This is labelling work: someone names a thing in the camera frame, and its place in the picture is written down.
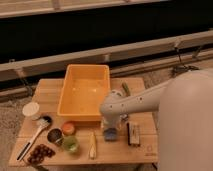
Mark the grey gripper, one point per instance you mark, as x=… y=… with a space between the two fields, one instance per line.
x=111 y=122

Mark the blue sponge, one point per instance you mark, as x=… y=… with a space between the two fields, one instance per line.
x=110 y=135

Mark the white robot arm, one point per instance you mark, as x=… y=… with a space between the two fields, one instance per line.
x=185 y=116

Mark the green plastic cup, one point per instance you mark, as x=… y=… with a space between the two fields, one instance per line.
x=70 y=144

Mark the white plastic cup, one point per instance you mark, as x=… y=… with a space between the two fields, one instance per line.
x=31 y=110

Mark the brown rectangular box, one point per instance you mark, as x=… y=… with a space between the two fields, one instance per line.
x=133 y=133

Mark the orange round toy fruit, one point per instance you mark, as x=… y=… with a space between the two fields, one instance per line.
x=68 y=128

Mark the yellow plastic bin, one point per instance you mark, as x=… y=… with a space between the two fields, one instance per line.
x=84 y=89

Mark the dark metal can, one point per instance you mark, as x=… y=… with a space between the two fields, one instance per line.
x=55 y=136

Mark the wooden table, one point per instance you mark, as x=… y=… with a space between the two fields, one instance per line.
x=47 y=95

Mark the bunch of purple grapes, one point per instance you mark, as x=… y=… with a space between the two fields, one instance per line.
x=39 y=153

